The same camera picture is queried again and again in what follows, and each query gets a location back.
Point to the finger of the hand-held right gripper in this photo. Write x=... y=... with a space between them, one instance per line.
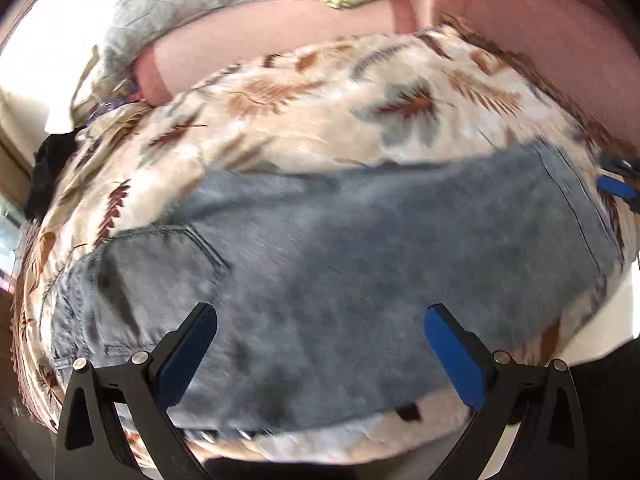
x=617 y=187

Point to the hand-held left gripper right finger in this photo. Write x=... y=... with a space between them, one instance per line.
x=457 y=360

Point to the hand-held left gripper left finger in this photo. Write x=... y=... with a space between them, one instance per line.
x=184 y=357

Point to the blue denim pants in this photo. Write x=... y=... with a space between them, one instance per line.
x=350 y=260

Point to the pink bed sheet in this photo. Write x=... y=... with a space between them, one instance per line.
x=550 y=35

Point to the window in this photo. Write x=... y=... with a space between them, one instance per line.
x=9 y=240

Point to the black cloth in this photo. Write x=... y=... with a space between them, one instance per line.
x=50 y=175

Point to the leaf printed blanket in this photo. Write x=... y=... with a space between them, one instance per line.
x=310 y=105

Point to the grey quilted cloth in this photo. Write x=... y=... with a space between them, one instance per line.
x=190 y=5

